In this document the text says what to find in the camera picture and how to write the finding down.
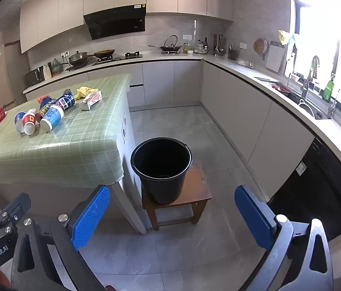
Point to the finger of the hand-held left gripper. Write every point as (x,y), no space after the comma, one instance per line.
(16,206)

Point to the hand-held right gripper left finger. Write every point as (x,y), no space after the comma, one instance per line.
(91,215)

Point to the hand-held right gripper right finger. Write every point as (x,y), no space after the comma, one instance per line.
(255,218)

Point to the black plastic bucket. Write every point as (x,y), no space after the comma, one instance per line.
(161,188)

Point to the red white milk carton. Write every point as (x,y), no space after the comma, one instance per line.
(91,99)

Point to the dark blue paper cup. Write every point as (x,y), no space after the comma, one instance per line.
(65,100)

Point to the brown wooden stool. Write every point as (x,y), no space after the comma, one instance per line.
(197,188)

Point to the black built-in dishwasher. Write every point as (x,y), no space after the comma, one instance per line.
(318,194)

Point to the green checked tablecloth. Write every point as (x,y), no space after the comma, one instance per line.
(76,145)

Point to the red white paper cup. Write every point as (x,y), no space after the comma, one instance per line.
(29,125)

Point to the small blue paper cup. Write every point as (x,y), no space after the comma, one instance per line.
(19,118)

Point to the light blue paper cup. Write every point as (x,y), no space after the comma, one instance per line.
(52,117)

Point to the brown striped paper cup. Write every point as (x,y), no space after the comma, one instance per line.
(44,109)

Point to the kitchen sink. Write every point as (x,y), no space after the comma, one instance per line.
(309,109)

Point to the yellow cloth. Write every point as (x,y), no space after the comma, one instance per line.
(85,91)

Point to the black toaster oven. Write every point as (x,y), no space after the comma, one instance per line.
(34,77)

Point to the red cloth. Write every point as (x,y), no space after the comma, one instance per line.
(281,88)

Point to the tall beige cabinet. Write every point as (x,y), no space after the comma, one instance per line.
(10,66)

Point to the small metal faucet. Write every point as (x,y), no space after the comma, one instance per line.
(334,106)

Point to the white jug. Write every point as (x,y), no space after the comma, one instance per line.
(48,72)

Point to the metal kitchen faucet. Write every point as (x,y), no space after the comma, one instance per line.
(305,88)

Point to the green ceramic jar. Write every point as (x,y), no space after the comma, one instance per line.
(57,68)

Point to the green dish soap bottle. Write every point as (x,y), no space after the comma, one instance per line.
(328,92)

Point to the beige lower kitchen cabinets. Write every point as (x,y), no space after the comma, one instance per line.
(173,81)

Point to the beige kitchen cabinets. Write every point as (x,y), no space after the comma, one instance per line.
(52,15)
(173,81)

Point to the grey pot with lid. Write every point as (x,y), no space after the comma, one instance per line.
(78,58)

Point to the brown frying pan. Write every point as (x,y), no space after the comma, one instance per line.
(104,53)

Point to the black gas stove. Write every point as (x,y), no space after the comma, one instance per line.
(128,56)

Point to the black utensil holder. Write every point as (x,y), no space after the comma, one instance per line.
(233,55)

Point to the round beige colander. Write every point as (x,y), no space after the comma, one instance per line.
(259,46)

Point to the kitchen utensil rack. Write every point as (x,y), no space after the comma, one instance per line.
(219,48)

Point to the row of condiment bottles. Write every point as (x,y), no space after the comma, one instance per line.
(194,48)

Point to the yellow green rubber gloves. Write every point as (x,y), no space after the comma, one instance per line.
(285,36)

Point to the wok with glass lid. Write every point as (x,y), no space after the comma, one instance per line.
(170,48)

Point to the beige upper kitchen cabinets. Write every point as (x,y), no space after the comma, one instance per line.
(52,15)

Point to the black range hood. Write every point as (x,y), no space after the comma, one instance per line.
(113,21)

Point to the kitchen window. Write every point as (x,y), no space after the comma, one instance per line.
(325,21)

